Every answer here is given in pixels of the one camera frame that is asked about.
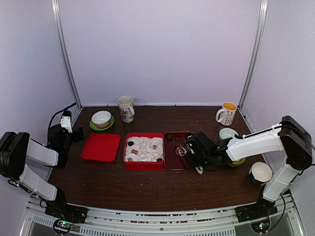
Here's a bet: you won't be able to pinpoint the lime green bowl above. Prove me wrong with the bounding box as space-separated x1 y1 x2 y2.
228 158 246 167

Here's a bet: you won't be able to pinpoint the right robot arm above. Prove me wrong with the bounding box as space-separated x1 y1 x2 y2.
185 116 315 217

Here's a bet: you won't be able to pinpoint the white paper cupcake liners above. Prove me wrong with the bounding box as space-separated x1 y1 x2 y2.
124 137 164 162

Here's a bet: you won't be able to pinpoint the dark bowl white inside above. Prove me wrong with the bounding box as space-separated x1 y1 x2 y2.
249 162 273 186

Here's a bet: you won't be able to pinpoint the red tin lid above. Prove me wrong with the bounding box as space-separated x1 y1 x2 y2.
81 133 121 163

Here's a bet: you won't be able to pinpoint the light blue patterned bowl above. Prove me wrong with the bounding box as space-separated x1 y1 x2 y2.
219 128 239 140

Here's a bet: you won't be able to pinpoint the white bowl on saucer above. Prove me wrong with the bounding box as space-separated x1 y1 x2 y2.
92 111 112 126

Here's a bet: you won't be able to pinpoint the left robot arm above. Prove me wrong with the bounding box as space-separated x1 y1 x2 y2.
0 125 84 218

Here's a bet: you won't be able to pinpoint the green saucer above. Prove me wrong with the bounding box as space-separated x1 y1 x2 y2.
90 116 115 131

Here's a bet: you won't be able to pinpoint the red tin box base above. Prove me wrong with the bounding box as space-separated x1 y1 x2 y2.
123 133 164 171

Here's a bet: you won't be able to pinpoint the white block chocolate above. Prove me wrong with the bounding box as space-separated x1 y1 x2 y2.
141 149 148 155

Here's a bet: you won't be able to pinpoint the front aluminium rail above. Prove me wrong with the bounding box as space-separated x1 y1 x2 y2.
19 194 306 236

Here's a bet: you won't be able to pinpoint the aluminium frame post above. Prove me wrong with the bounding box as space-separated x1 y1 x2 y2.
52 0 83 110
238 0 268 110

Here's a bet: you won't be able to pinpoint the left aluminium frame post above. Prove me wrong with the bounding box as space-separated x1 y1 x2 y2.
52 0 83 110

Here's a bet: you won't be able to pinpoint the brown ridged chocolate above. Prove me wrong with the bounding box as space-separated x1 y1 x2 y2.
131 149 138 155

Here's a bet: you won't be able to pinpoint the red chocolate tray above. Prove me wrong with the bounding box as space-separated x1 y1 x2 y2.
163 132 191 171

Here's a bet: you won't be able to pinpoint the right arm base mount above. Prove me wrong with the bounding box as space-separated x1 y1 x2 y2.
235 204 278 223

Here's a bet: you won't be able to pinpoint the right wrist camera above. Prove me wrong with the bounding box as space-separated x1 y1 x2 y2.
186 131 215 153

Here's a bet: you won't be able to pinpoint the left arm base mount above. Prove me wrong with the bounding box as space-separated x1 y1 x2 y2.
45 205 88 223

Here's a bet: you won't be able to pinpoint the white round chocolate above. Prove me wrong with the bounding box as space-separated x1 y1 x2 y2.
152 151 160 157

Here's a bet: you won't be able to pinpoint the metal serving tongs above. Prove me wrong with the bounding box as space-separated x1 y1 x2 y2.
174 135 192 169

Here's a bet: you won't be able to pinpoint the white mug yellow inside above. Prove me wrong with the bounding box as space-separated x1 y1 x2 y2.
216 102 237 126

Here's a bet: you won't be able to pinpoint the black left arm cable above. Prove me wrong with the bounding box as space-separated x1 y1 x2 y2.
46 102 77 133

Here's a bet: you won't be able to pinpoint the right aluminium frame post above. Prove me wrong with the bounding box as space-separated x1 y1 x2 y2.
238 0 268 110

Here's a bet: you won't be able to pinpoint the tall white patterned mug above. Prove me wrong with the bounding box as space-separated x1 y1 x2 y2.
117 95 135 123

